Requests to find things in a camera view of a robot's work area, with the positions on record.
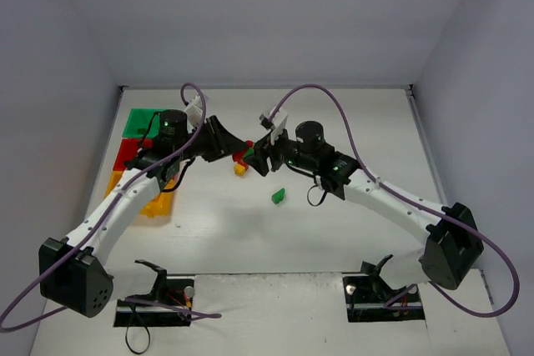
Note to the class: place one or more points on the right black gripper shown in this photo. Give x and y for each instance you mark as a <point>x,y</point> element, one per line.
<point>272,152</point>

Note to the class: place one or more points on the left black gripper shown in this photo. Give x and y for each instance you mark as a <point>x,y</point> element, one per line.
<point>212,139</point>

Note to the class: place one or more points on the multicolor lego block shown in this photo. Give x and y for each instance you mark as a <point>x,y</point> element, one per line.
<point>238,157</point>

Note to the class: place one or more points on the green lego piece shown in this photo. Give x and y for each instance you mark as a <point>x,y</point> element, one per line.
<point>278,197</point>

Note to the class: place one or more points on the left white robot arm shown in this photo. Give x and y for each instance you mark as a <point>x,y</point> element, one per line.
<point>75,274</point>

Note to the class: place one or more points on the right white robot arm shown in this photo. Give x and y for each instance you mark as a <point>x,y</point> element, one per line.
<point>449,247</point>

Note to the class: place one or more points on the yellow red lego block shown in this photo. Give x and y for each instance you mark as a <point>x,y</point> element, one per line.
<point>240,170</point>

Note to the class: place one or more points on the yellow plastic bin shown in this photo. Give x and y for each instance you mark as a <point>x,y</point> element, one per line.
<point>160,206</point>

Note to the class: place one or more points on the green plastic bin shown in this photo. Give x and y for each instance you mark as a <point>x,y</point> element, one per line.
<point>138,122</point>

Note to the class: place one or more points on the red plastic bin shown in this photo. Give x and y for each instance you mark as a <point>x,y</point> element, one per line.
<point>127,151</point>

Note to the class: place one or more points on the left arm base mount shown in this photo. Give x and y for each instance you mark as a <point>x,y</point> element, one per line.
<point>178,293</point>

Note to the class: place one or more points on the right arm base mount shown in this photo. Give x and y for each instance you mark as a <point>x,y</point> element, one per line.
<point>366,304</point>

